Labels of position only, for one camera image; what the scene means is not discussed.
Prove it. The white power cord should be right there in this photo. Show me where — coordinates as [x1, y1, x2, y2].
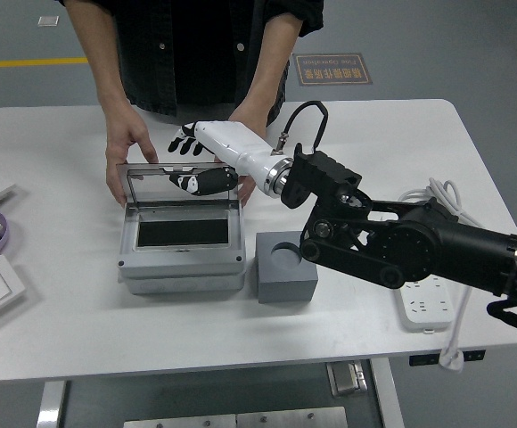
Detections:
[398, 177, 482, 374]

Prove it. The person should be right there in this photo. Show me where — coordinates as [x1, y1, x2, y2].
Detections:
[55, 0, 325, 119]

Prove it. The transparent box lid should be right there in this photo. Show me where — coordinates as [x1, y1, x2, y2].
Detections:
[115, 160, 241, 211]

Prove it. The silver table leg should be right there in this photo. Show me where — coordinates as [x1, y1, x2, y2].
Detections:
[369, 357, 406, 428]
[35, 379, 69, 428]

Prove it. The steel base plate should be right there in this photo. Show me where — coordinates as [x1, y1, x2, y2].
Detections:
[123, 413, 238, 428]
[235, 406, 349, 428]

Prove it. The brown floor sign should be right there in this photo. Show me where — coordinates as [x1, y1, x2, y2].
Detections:
[292, 53, 373, 87]

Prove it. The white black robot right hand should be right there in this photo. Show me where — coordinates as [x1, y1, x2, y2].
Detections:
[167, 119, 287, 198]

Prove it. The black table control panel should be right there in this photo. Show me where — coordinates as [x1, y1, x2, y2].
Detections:
[408, 350, 487, 367]

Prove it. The yellow floor tape line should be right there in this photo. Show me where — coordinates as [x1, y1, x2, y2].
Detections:
[0, 56, 90, 70]

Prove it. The grey cube with round hole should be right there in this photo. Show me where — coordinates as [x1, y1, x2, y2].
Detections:
[255, 230, 320, 305]

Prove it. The person's right hand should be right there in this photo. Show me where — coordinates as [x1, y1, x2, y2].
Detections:
[104, 105, 160, 207]

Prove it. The person's left hand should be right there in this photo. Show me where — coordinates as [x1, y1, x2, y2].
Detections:
[227, 102, 270, 209]

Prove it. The white power strip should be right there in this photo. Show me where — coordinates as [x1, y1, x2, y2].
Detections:
[394, 275, 457, 333]

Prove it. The grey electrical box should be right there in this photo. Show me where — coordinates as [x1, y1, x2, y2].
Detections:
[116, 198, 247, 295]

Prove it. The metal table bracket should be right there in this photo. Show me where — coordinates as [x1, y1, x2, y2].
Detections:
[326, 360, 369, 398]

